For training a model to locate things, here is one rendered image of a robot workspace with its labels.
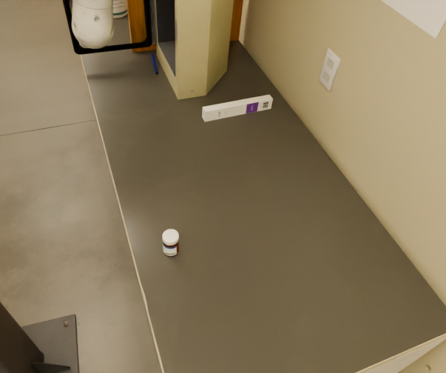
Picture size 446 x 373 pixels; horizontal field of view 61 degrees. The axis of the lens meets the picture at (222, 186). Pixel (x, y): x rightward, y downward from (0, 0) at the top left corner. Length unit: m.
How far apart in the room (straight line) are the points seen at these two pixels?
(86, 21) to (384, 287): 1.02
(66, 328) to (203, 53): 1.35
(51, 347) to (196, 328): 1.14
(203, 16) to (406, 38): 0.61
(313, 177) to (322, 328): 0.49
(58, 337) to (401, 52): 1.74
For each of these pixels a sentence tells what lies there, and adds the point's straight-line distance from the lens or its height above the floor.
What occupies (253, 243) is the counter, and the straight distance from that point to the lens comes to 1.04.
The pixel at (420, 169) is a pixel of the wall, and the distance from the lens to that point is 1.09.
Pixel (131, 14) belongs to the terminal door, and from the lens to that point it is 1.61.
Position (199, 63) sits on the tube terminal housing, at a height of 1.08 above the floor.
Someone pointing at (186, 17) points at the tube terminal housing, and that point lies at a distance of 1.31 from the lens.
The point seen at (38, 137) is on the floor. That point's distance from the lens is 2.88.
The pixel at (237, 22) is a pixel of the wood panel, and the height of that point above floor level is 1.02.
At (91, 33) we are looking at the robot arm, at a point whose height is 1.29.
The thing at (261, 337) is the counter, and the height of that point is 0.94.
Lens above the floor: 1.80
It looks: 48 degrees down
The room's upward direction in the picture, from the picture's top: 7 degrees clockwise
